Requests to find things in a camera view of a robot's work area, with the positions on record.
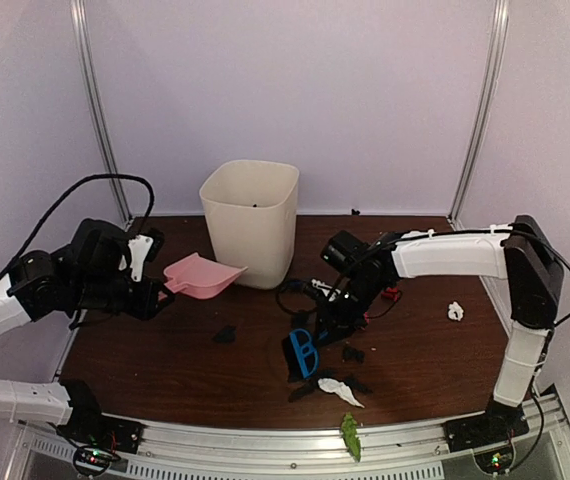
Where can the frame post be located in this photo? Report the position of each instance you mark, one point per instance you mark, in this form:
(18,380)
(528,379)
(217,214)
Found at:
(82,38)
(493,67)

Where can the black paper scrap front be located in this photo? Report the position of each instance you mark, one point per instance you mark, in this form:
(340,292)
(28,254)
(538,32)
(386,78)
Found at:
(310,386)

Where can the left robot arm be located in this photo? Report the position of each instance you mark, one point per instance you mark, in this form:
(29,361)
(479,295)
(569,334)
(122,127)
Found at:
(100,269)

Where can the cream plastic waste bin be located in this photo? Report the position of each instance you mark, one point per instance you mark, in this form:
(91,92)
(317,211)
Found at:
(250,208)

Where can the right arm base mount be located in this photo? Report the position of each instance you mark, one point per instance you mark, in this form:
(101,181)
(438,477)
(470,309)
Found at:
(496,424)

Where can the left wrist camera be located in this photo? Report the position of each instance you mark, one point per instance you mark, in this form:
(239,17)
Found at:
(139,250)

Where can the green paper scrap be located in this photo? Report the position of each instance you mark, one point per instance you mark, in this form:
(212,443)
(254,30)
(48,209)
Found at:
(349,434)

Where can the blue hand brush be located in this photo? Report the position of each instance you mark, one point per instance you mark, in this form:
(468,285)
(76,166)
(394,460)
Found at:
(301,355)

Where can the red paper scrap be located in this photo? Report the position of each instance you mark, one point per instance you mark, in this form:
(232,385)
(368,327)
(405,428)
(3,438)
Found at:
(391,294)

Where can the white paper scrap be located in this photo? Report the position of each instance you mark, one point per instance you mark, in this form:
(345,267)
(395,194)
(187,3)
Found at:
(340,389)
(455,312)

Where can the pink plastic dustpan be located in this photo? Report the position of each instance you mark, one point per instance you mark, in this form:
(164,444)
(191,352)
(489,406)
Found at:
(200,278)

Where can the dark blue paper scrap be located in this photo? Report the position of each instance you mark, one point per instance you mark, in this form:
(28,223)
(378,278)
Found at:
(294,285)

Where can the black paper scrap left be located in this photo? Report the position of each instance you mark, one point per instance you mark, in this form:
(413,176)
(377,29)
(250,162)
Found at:
(226,335)

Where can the small black paper scrap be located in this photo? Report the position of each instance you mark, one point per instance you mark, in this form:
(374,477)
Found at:
(352,354)

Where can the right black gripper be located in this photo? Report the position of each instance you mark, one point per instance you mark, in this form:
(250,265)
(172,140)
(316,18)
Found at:
(329,320)

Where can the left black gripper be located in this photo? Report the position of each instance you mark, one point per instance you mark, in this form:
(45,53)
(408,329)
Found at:
(145,307)

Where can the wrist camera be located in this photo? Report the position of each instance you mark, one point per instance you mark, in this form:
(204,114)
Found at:
(139,250)
(323,290)

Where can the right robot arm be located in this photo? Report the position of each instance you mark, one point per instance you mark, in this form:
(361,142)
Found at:
(517,253)

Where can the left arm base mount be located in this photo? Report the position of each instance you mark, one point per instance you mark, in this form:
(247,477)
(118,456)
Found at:
(89,425)

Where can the right frame post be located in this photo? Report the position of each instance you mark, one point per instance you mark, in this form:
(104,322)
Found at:
(493,67)

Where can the white paper scrap front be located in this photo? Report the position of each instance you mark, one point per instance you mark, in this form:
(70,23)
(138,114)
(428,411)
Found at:
(340,389)

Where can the white paper scrap right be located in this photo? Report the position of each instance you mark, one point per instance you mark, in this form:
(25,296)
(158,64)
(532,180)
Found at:
(455,312)

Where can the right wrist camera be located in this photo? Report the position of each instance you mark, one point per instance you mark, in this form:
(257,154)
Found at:
(323,290)

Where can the left frame post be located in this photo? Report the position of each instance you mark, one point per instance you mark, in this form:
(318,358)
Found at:
(82,38)

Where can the aluminium front rail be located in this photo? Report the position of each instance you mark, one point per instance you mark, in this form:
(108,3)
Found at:
(414,450)

